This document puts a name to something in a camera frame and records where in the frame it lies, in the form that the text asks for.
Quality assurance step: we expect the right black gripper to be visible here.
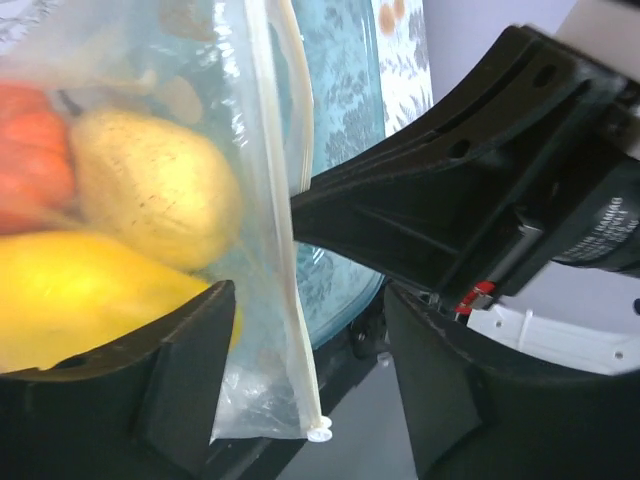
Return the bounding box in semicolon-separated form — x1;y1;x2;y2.
291;26;639;300

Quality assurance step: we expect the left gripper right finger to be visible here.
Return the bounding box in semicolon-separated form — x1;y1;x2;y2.
384;285;639;479

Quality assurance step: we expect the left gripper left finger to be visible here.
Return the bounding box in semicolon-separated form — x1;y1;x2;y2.
1;281;236;479

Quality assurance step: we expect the yellow mango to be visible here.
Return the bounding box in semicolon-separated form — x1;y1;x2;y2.
0;229;244;374

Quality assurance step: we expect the pale yellow lemon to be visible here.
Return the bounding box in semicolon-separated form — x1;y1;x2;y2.
69;108;243;271

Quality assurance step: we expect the clear zip top bag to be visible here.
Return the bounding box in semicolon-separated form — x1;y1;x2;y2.
1;1;332;442

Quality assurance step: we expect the small orange pumpkin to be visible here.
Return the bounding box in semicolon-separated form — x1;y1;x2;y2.
1;84;75;234

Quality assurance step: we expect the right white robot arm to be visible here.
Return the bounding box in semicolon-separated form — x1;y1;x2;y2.
291;1;639;375

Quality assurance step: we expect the floral tablecloth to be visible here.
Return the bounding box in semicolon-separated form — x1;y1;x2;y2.
372;0;433;135

